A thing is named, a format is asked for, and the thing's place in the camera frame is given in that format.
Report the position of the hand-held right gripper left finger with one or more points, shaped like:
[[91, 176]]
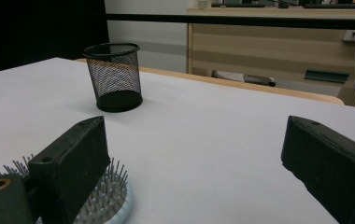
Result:
[[69, 168]]

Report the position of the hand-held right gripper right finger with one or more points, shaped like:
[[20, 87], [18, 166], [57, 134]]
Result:
[[328, 168]]

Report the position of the light blue hairbrush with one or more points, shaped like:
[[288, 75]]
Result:
[[111, 199]]

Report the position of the black mesh pen holder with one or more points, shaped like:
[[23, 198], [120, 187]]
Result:
[[115, 77]]

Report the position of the grey and black device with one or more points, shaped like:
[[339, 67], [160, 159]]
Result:
[[253, 79]]

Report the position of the light wooden desk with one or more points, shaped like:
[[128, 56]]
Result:
[[259, 49]]

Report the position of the black curtain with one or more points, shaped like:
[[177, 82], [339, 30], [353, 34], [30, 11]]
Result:
[[35, 31]]

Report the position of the white cabinet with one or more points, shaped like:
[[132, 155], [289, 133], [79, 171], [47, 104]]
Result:
[[153, 40]]

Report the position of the black keyboard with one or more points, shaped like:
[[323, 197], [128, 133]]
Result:
[[238, 5], [337, 5]]

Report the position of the black horizontal frame bar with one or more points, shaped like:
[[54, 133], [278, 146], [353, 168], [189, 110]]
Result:
[[228, 21]]

